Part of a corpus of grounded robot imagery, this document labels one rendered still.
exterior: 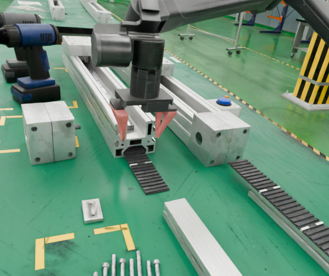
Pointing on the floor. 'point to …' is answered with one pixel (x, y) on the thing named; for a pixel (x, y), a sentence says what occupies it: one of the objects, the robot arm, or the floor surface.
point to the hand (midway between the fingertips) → (140, 134)
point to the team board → (219, 36)
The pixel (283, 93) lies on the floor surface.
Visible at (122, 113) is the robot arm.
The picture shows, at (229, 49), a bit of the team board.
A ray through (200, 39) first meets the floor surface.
